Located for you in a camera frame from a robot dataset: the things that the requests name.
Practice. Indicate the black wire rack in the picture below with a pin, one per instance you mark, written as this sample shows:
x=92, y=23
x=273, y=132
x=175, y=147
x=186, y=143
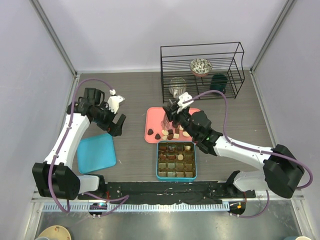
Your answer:
x=226, y=58

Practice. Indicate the beige plate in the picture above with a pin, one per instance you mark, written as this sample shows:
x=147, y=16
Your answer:
x=55, y=232

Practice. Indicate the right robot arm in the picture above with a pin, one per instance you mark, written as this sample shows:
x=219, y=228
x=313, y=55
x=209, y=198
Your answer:
x=277, y=168

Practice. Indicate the blue chocolate tin box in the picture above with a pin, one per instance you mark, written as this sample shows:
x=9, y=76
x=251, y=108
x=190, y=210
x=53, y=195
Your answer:
x=176, y=161

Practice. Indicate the white cable duct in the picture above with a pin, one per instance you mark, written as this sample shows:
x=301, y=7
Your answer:
x=125, y=208

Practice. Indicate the blue tin lid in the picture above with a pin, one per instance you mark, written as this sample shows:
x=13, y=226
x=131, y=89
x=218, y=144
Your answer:
x=96, y=153

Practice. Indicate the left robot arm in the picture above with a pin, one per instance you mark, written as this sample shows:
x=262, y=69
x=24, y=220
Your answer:
x=54, y=177

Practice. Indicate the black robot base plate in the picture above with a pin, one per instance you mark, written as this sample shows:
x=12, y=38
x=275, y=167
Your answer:
x=169, y=193

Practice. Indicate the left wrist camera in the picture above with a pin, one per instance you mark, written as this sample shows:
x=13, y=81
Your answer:
x=114, y=101

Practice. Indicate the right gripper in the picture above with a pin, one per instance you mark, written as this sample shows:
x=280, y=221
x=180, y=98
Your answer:
x=172, y=115

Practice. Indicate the patterned ceramic bowl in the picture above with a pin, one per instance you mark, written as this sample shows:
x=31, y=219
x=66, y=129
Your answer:
x=200, y=67

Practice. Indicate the pink tray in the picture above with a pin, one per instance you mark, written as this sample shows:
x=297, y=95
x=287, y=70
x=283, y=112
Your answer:
x=154, y=127

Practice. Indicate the gold plastic chocolate insert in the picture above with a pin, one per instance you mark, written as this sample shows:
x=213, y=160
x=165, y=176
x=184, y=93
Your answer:
x=176, y=160

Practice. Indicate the stainless steel tongs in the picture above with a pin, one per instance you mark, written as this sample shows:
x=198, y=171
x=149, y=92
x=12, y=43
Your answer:
x=165, y=123

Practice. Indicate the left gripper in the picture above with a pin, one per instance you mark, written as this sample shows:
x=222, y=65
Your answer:
x=113, y=129

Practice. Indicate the dark green mug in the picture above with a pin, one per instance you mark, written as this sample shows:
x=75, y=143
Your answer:
x=219, y=83

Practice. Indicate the striped ceramic cup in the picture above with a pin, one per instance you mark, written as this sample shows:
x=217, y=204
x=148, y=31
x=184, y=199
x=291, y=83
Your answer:
x=177, y=86

